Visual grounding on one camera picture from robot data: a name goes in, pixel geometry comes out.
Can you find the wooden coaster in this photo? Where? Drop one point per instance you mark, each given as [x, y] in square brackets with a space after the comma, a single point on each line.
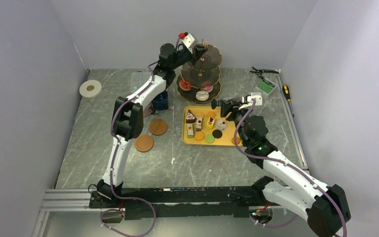
[158, 127]
[144, 143]

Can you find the orange macaron top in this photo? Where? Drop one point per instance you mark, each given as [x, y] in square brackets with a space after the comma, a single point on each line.
[199, 115]

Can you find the white chocolate drizzle donut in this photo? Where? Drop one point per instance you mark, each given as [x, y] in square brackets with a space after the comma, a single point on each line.
[202, 95]

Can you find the chocolate triangle cake slice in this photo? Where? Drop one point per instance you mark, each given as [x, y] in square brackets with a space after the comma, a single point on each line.
[190, 117]

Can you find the orange macaron right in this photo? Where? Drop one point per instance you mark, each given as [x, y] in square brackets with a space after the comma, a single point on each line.
[235, 140]

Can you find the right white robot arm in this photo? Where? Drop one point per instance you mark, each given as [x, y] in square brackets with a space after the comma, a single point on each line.
[324, 207]

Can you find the yellow serving tray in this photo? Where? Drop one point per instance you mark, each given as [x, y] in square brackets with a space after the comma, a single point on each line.
[203, 125]

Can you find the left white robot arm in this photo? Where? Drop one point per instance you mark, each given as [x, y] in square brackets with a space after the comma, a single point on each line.
[128, 120]

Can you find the clear plastic box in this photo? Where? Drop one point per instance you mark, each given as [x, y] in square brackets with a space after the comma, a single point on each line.
[138, 79]

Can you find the yellow black screwdriver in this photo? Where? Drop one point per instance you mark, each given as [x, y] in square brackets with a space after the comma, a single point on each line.
[286, 93]

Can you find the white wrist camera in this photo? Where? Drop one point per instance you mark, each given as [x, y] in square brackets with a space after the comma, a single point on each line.
[252, 100]
[188, 40]

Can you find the green layered cake slice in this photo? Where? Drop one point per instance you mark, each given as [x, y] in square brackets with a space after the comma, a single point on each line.
[190, 130]

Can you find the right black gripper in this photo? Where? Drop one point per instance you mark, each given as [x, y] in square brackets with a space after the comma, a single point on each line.
[232, 106]

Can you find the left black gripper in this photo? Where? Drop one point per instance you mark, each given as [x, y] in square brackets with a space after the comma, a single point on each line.
[197, 52]

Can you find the red sprinkled donut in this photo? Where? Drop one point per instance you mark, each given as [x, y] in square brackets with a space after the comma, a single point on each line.
[185, 86]

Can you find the pink frosted donut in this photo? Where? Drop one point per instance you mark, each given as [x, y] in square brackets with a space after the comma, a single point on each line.
[207, 89]

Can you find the green macaron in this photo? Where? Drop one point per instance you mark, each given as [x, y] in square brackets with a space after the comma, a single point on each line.
[209, 139]

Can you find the green white device box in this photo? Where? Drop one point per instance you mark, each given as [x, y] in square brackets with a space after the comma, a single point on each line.
[265, 87]

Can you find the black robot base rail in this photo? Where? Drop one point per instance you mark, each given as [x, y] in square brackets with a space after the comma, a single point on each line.
[139, 203]

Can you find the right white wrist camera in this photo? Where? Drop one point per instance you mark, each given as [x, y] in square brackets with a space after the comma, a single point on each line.
[252, 100]

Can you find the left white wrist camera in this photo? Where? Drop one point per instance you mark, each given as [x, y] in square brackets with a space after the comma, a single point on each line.
[188, 40]

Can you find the orange macaron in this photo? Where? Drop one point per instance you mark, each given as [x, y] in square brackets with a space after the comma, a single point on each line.
[235, 140]
[199, 115]

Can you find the mauve mug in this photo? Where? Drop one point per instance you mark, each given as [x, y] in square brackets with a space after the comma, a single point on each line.
[148, 110]

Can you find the wooden coaster near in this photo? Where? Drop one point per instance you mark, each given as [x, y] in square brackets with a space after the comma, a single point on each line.
[144, 143]

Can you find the white tape roll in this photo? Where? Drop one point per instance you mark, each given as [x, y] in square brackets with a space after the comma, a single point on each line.
[90, 88]

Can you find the orange round cookie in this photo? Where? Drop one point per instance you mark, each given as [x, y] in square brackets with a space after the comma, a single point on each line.
[199, 135]

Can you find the dark blue mug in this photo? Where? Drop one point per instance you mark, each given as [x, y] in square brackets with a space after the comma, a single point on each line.
[160, 101]

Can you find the three-tier black dessert stand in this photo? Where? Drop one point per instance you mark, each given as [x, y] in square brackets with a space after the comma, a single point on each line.
[205, 72]

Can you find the black sandwich cookie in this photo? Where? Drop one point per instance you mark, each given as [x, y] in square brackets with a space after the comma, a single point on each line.
[217, 133]

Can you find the black pliers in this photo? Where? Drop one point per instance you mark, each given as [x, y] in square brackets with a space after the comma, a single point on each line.
[260, 72]

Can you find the red white cake slice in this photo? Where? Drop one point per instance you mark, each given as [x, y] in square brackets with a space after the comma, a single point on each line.
[198, 126]

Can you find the wooden coaster far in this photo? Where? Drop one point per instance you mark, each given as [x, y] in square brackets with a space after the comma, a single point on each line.
[158, 127]

